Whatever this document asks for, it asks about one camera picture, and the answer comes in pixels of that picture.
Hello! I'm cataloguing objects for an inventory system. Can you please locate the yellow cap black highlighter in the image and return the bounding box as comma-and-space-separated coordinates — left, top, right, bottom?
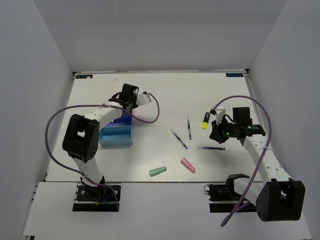
201, 112, 210, 130

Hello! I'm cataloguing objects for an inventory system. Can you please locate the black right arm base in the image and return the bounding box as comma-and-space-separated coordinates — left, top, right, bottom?
203, 184, 241, 213

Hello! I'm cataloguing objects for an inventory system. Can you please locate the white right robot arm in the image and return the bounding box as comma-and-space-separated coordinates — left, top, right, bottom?
209, 106, 306, 222

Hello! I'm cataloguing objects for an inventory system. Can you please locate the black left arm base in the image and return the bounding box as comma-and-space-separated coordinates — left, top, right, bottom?
72, 184, 121, 212

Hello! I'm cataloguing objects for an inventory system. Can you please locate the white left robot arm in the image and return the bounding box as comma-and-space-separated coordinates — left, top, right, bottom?
62, 83, 139, 200

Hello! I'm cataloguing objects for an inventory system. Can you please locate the pink blue tiered organizer box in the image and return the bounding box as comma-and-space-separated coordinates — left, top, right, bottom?
98, 112, 134, 147

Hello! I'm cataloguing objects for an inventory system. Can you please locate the purple ink pen refill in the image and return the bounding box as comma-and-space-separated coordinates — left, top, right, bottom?
197, 146, 226, 151

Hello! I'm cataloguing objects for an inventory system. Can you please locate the green ink pen refill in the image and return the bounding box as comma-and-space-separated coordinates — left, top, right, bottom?
186, 116, 192, 140

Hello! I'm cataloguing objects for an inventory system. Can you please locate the blue ink pen refill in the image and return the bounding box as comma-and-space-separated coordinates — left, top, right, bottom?
170, 128, 189, 150

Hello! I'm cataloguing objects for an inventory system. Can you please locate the left corner table sticker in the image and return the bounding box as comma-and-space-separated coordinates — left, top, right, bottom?
75, 74, 93, 79

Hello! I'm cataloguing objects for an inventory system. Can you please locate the corner table sticker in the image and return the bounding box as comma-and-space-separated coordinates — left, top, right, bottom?
75, 74, 93, 79
225, 72, 244, 78

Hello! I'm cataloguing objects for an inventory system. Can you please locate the right corner table sticker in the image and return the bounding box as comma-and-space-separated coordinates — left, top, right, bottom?
225, 72, 244, 78

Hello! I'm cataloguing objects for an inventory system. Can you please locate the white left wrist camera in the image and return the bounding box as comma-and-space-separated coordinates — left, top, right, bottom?
136, 92, 152, 107

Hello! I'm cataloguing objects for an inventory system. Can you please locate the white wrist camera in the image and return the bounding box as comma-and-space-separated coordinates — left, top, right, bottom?
136, 92, 152, 107
210, 105, 226, 125

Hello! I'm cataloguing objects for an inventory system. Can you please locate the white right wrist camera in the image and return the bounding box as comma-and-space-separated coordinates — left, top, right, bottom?
210, 105, 226, 125

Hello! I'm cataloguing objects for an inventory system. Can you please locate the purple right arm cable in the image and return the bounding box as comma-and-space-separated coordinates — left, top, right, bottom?
211, 96, 273, 228

